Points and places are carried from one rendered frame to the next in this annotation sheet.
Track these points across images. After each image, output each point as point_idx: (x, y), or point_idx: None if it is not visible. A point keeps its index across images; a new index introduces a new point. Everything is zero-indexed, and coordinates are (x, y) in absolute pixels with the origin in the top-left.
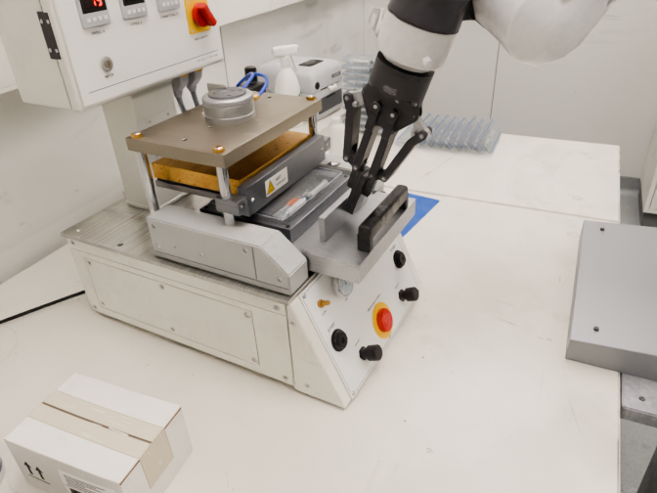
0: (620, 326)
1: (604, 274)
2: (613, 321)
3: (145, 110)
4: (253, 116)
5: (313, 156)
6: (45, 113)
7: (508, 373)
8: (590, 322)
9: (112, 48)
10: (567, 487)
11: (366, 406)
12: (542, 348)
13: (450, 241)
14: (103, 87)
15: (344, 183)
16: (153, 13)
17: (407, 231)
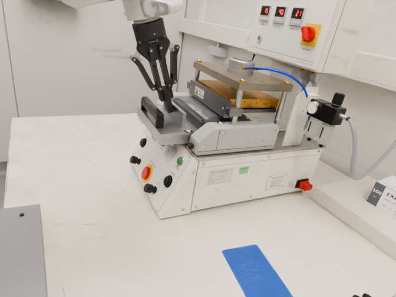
0: (2, 223)
1: (15, 273)
2: (7, 225)
3: (274, 72)
4: (230, 71)
5: (217, 105)
6: (363, 103)
7: (72, 196)
8: (26, 218)
9: (264, 33)
10: (29, 170)
11: (124, 162)
12: (58, 217)
13: (190, 279)
14: (255, 46)
15: (196, 119)
16: (287, 25)
17: (231, 266)
